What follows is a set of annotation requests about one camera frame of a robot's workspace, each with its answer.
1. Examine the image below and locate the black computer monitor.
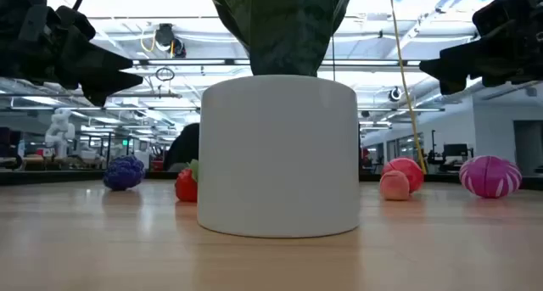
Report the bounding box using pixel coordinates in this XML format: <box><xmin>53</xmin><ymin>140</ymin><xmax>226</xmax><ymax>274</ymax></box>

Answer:
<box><xmin>443</xmin><ymin>143</ymin><xmax>469</xmax><ymax>159</ymax></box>

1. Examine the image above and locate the large red toy fruit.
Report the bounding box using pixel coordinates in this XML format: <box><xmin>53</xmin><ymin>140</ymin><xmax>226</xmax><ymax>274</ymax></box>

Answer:
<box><xmin>380</xmin><ymin>157</ymin><xmax>425</xmax><ymax>194</ymax></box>

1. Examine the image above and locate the small pink toy peach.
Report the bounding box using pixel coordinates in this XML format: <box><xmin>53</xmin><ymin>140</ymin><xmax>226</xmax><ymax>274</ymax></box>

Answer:
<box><xmin>378</xmin><ymin>170</ymin><xmax>411</xmax><ymax>202</ymax></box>

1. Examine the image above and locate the magenta white-striped toy fruit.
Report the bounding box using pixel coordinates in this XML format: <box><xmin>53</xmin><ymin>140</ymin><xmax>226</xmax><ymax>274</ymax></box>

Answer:
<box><xmin>458</xmin><ymin>155</ymin><xmax>523</xmax><ymax>199</ymax></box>

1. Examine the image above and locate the person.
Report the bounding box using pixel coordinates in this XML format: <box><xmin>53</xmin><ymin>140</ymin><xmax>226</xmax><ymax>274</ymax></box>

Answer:
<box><xmin>163</xmin><ymin>122</ymin><xmax>200</xmax><ymax>172</ymax></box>

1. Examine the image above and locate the red strawberry long green stem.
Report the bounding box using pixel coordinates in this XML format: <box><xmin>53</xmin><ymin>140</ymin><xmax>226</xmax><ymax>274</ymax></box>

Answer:
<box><xmin>175</xmin><ymin>159</ymin><xmax>199</xmax><ymax>204</ymax></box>

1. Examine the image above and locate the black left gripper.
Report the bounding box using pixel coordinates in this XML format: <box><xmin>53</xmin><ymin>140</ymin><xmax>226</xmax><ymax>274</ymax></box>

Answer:
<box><xmin>0</xmin><ymin>0</ymin><xmax>144</xmax><ymax>108</ymax></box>

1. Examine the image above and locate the black aluminium table frame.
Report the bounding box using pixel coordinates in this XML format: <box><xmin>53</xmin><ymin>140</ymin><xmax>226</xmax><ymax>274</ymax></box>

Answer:
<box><xmin>0</xmin><ymin>170</ymin><xmax>543</xmax><ymax>192</ymax></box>

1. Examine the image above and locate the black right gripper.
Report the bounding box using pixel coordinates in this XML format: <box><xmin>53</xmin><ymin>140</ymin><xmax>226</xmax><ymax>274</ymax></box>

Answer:
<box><xmin>418</xmin><ymin>0</ymin><xmax>543</xmax><ymax>96</ymax></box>

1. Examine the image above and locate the blue-purple toy berry cluster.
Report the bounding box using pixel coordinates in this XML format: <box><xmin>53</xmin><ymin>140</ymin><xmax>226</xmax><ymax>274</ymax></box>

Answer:
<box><xmin>103</xmin><ymin>154</ymin><xmax>147</xmax><ymax>192</ymax></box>

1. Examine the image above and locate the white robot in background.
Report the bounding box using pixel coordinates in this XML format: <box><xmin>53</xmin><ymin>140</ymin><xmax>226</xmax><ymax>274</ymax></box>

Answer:
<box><xmin>44</xmin><ymin>108</ymin><xmax>76</xmax><ymax>159</ymax></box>

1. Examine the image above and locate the yellow hanging cable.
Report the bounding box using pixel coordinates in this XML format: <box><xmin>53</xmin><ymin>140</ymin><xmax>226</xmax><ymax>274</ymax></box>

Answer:
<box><xmin>388</xmin><ymin>0</ymin><xmax>428</xmax><ymax>176</ymax></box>

